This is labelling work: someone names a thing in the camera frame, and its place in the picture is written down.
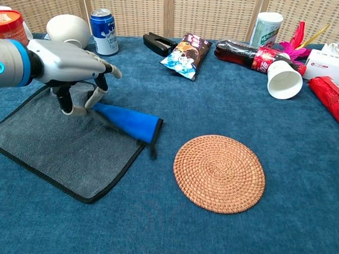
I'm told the white cardboard box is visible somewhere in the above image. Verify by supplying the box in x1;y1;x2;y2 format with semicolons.
302;48;339;91

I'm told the white ceramic bowl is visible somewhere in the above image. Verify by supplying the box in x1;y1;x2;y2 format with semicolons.
44;13;93;49

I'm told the red biscuit packet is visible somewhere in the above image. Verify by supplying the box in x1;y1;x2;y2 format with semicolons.
305;75;339;138

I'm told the blue table cloth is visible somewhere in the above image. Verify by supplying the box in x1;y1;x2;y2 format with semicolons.
0;24;339;254

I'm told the pink feather shuttlecock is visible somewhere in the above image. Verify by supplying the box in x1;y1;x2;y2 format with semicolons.
278;19;331;63

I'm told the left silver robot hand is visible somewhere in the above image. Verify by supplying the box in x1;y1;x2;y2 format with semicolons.
22;39;125;119

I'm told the black stapler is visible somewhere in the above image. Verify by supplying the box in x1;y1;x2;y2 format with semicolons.
141;32;179;58

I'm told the green and white lidded cup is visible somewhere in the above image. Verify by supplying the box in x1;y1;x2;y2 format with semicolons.
249;10;285;50

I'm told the grey and blue microfiber cloth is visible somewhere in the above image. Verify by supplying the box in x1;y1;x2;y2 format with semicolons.
0;76;166;209

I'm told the blue and white drink can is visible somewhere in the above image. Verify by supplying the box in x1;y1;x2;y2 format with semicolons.
87;7;122;57

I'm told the round woven rattan coaster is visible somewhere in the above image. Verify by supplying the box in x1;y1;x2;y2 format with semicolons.
170;132;269;217

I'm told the orange instant noodle tub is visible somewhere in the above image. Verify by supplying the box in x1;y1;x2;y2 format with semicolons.
0;9;32;47

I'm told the dark chocolate snack bag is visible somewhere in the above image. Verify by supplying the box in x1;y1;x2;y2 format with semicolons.
159;31;214;83

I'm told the tipped paper cup green print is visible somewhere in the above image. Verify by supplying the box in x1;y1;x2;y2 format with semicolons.
265;59;305;101

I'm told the bamboo folding screen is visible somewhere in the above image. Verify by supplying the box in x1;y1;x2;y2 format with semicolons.
0;0;339;52

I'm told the cola bottle with red label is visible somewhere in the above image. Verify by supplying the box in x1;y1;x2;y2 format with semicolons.
213;39;309;78

